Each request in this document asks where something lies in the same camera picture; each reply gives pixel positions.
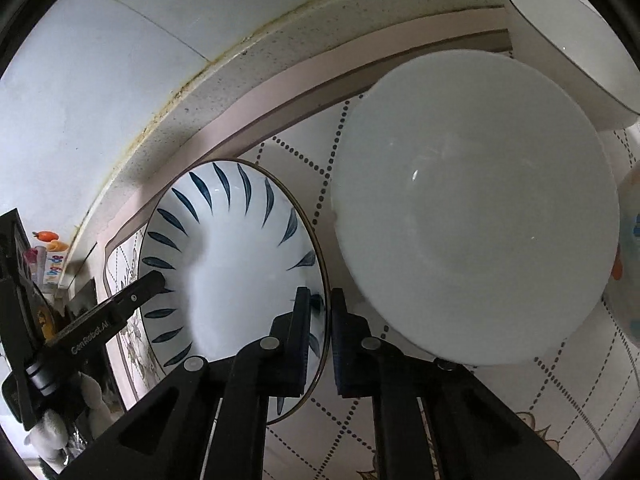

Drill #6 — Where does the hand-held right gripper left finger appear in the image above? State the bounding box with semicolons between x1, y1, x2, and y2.
59;286;313;480

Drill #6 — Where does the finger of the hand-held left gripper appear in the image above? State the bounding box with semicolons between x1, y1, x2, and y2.
47;271;168;356

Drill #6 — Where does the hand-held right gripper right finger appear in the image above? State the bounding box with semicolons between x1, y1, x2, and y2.
330;287;583;480

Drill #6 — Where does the blue leaf pattern plate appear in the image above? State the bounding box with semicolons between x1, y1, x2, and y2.
137;159;332;426

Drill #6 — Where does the plain white plate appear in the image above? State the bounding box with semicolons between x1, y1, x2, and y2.
330;50;622;367

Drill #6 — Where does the colourful patterned bowl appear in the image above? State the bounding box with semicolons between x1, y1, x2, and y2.
605;160;640;348

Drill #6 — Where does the white bowl with dark rim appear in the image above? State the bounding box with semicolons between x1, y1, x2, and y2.
502;0;640;133

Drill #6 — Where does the person's left hand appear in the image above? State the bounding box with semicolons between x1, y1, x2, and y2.
22;372;113;476

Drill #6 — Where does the diamond pattern floral mat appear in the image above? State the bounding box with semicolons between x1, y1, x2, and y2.
95;5;640;480

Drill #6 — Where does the colourful character wall sticker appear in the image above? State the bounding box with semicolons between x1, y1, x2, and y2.
27;242;70;286

